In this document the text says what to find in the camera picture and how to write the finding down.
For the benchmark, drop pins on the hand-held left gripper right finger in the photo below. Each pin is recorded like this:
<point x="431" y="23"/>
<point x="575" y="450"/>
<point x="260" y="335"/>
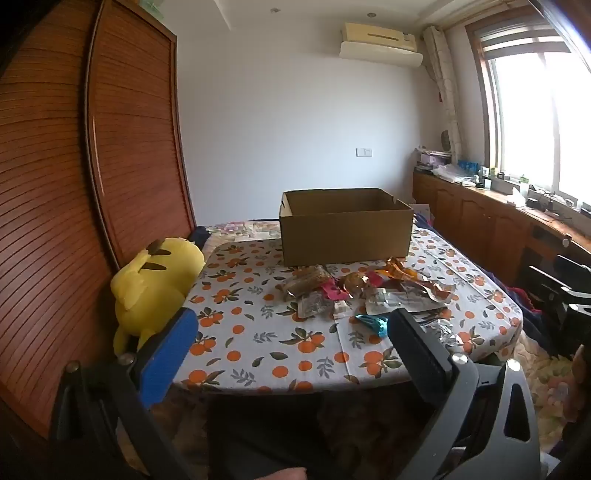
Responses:
<point x="415" y="353"/>

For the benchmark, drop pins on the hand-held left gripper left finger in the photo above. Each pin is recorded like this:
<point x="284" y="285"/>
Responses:
<point x="168" y="360"/>

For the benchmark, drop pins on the crinkled silver foil packet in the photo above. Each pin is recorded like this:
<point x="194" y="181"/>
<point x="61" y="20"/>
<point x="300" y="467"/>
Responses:
<point x="445" y="332"/>

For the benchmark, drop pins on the teal snack packet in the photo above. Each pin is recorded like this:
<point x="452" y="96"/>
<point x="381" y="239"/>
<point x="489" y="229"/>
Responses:
<point x="375" y="323"/>

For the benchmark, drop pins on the silver printed snack packet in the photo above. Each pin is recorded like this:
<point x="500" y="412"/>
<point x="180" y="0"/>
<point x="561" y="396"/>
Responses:
<point x="392" y="300"/>

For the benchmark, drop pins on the brown snack packet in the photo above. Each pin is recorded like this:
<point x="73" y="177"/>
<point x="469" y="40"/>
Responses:
<point x="434" y="290"/>

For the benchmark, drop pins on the small white snack packet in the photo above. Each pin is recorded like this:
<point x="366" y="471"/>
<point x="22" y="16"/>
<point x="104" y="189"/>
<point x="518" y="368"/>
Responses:
<point x="342" y="309"/>

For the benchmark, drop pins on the round orange snack packet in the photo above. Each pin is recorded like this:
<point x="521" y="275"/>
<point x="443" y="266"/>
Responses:
<point x="355" y="281"/>

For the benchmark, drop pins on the pink snack packet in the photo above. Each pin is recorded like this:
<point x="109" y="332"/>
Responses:
<point x="333" y="290"/>

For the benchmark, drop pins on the brown grain bar packet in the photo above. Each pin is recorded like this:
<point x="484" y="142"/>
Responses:
<point x="304" y="281"/>

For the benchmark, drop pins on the brown cardboard box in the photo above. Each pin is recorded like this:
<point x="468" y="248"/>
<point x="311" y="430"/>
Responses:
<point x="346" y="240"/>

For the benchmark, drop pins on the yellow plush toy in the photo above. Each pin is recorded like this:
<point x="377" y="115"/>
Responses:
<point x="152" y="286"/>

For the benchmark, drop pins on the orange fruit print tablecloth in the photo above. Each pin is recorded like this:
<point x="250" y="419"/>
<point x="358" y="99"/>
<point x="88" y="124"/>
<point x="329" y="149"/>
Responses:
<point x="277" y="332"/>

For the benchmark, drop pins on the person's dark trousers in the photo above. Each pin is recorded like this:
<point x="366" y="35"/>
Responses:
<point x="286" y="434"/>

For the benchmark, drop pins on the white paper bag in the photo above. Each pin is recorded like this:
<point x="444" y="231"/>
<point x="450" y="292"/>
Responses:
<point x="421" y="213"/>

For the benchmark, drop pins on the wooden cabinet counter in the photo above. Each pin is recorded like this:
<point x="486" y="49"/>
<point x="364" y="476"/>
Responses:
<point x="471" y="221"/>

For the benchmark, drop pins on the floral blanket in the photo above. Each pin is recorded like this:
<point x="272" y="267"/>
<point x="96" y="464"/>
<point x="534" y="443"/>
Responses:
<point x="240" y="228"/>

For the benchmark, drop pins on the black chair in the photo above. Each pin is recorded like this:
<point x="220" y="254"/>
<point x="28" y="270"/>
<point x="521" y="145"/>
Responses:
<point x="563" y="286"/>

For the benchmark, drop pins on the clear plastic bag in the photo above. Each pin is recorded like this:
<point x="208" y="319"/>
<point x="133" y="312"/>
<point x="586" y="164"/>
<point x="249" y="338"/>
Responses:
<point x="455" y="174"/>

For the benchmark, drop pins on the white tissue pack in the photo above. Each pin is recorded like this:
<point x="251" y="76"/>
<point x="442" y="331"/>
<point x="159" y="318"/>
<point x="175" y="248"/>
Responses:
<point x="516" y="196"/>

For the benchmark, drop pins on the row of blue bottles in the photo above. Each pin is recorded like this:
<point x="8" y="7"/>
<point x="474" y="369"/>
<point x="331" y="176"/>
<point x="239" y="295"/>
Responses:
<point x="468" y="166"/>

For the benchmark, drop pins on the stack of small boxes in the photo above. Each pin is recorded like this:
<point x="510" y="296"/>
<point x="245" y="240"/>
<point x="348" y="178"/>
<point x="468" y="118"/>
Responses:
<point x="431" y="159"/>

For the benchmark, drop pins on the brown wooden slatted wardrobe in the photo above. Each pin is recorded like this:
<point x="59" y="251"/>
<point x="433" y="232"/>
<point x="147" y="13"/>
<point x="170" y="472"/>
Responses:
<point x="55" y="184"/>

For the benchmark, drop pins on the round dark fan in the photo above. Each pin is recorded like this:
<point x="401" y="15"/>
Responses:
<point x="445" y="139"/>

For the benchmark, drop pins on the cream patterned curtain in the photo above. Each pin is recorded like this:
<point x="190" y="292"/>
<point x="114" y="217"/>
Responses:
<point x="445" y="92"/>

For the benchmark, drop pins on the wooden framed window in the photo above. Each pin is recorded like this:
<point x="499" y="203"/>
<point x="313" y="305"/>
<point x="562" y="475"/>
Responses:
<point x="531" y="115"/>

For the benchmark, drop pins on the green storage box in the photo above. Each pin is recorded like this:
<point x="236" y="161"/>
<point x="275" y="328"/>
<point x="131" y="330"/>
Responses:
<point x="152" y="5"/>

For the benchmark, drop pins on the white wall switch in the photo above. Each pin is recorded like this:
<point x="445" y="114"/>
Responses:
<point x="364" y="152"/>

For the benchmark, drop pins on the white wall air conditioner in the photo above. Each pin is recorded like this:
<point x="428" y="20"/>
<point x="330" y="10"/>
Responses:
<point x="378" y="46"/>

